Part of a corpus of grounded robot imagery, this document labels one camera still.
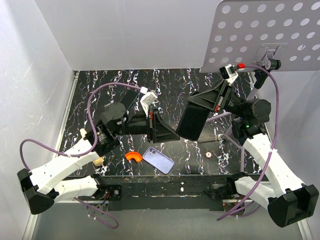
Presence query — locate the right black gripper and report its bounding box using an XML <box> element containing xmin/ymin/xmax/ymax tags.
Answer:
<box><xmin>185</xmin><ymin>79</ymin><xmax>246</xmax><ymax>120</ymax></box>

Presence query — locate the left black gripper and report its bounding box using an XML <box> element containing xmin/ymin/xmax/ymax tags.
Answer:
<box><xmin>114</xmin><ymin>106</ymin><xmax>182</xmax><ymax>142</ymax></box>

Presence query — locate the lavender phone case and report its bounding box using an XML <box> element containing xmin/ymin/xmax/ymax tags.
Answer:
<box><xmin>142</xmin><ymin>147</ymin><xmax>175</xmax><ymax>175</ymax></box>

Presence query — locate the black phone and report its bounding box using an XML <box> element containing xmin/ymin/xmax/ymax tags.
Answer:
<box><xmin>176</xmin><ymin>102</ymin><xmax>210</xmax><ymax>141</ymax></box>

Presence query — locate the black smartphone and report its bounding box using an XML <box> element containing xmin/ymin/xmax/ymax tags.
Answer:
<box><xmin>120</xmin><ymin>90</ymin><xmax>139</xmax><ymax>111</ymax></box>

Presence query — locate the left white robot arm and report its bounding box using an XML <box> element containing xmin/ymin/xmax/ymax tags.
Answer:
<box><xmin>17</xmin><ymin>102</ymin><xmax>180</xmax><ymax>215</ymax></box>

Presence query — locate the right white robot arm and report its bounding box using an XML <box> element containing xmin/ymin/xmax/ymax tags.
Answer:
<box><xmin>226</xmin><ymin>119</ymin><xmax>319</xmax><ymax>228</ymax></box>

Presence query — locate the orange curved pipe piece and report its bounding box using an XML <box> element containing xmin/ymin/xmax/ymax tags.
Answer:
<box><xmin>125</xmin><ymin>151</ymin><xmax>143</xmax><ymax>163</ymax></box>

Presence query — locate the small round coin object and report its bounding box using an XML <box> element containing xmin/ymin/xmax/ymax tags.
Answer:
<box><xmin>205</xmin><ymin>151</ymin><xmax>212</xmax><ymax>159</ymax></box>

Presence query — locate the cream wooden pestle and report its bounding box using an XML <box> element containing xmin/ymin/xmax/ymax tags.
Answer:
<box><xmin>79</xmin><ymin>128</ymin><xmax>104</xmax><ymax>167</ymax></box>

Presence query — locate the perforated music stand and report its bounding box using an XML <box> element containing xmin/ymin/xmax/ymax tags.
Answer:
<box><xmin>183</xmin><ymin>0</ymin><xmax>320</xmax><ymax>174</ymax></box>

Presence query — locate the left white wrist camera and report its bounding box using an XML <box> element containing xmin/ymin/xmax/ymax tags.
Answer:
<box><xmin>140</xmin><ymin>86</ymin><xmax>158</xmax><ymax>116</ymax></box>

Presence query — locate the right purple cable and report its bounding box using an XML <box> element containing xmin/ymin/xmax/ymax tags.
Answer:
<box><xmin>216</xmin><ymin>64</ymin><xmax>280</xmax><ymax>222</ymax></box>

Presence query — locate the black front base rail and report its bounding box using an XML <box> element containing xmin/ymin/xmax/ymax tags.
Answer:
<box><xmin>67</xmin><ymin>174</ymin><xmax>276</xmax><ymax>213</ymax></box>

